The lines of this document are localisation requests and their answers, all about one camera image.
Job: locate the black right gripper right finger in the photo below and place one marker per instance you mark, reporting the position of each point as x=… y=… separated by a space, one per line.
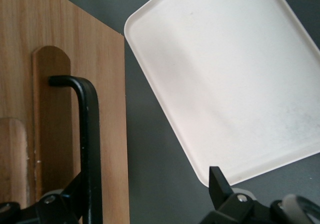
x=225 y=204

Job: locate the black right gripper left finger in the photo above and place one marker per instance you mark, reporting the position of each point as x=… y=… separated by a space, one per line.
x=67 y=209

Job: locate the oak wooden drawer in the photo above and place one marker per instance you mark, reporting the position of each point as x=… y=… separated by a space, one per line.
x=20 y=59

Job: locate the cream rectangular plastic tray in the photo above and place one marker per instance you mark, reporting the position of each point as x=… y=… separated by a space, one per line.
x=225 y=84

